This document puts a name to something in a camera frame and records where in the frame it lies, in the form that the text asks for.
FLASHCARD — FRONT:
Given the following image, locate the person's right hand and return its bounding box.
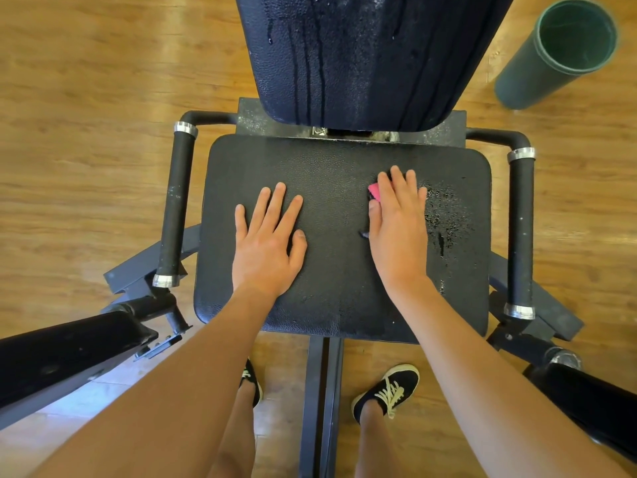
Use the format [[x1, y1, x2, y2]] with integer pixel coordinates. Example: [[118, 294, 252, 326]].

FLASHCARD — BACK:
[[367, 165, 430, 295]]

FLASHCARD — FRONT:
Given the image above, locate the person's left hand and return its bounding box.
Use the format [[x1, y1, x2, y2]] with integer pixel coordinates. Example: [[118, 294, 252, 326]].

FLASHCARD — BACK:
[[232, 182, 309, 299]]

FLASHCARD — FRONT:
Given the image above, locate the person's left forearm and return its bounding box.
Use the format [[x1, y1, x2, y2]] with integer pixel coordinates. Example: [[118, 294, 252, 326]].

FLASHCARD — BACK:
[[30, 283, 280, 478]]

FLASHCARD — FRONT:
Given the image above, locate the person's right forearm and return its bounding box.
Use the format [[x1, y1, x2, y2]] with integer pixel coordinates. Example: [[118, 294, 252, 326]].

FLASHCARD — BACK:
[[383, 274, 628, 478]]

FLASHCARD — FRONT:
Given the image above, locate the person's left black shoe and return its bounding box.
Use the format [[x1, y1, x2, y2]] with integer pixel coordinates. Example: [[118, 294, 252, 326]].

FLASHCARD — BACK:
[[241, 358, 265, 408]]

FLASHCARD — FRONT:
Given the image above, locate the person's black shoe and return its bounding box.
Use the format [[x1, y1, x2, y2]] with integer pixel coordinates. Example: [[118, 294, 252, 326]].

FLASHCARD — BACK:
[[351, 363, 421, 425], [241, 358, 265, 408]]

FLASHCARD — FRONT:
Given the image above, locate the person's right black shoe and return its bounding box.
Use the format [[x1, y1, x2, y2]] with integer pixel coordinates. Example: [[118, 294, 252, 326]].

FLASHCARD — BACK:
[[351, 363, 421, 425]]

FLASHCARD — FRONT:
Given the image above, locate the person's left leg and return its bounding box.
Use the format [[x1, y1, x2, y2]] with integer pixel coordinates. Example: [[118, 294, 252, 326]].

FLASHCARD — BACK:
[[209, 383, 258, 478]]

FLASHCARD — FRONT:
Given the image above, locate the person's leg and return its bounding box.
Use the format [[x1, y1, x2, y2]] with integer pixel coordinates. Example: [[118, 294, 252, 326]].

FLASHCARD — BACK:
[[209, 383, 258, 478], [355, 403, 404, 478]]

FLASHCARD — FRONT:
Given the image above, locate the person's right leg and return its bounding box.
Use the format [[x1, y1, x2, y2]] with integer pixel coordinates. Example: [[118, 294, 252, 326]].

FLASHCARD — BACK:
[[355, 403, 404, 478]]

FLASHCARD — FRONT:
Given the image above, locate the dark green plastic bucket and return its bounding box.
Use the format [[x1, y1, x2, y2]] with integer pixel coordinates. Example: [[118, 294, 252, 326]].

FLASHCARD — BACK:
[[494, 0, 619, 112]]

